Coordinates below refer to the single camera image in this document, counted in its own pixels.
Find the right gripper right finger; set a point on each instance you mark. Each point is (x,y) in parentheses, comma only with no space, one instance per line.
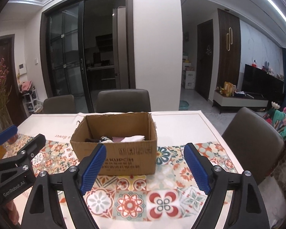
(247,209)

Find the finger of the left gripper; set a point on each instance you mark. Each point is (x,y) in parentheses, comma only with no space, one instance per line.
(9,135)
(30,150)

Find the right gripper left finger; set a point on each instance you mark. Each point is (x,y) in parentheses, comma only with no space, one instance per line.
(43,209)

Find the left hand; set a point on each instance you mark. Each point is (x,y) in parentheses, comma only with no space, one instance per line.
(12,212)

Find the glass vase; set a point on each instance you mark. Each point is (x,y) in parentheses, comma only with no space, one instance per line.
(5,119)

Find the white shoe rack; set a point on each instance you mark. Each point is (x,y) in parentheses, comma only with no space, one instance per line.
(32,102)

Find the grey chair far left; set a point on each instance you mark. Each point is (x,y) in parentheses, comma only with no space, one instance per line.
(59,105)

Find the grey chair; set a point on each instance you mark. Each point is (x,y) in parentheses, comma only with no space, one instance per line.
(123,101)
(59,105)
(254,142)

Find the grey chair right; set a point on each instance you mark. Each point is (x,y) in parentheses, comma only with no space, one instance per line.
(254,142)

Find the mauve towel cloth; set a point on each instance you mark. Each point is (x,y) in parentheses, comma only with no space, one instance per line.
(118,139)

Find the brown cardboard box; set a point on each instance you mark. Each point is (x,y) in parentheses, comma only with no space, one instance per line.
(122,159)

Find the white folded cloth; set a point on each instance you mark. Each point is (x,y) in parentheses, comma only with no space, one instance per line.
(135,138)

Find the white tv cabinet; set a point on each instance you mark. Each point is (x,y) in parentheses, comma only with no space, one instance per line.
(232,102)

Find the grey chair far middle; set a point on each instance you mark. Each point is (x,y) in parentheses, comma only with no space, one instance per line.
(123,101)

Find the black television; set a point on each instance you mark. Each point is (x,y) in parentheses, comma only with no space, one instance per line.
(258,81)

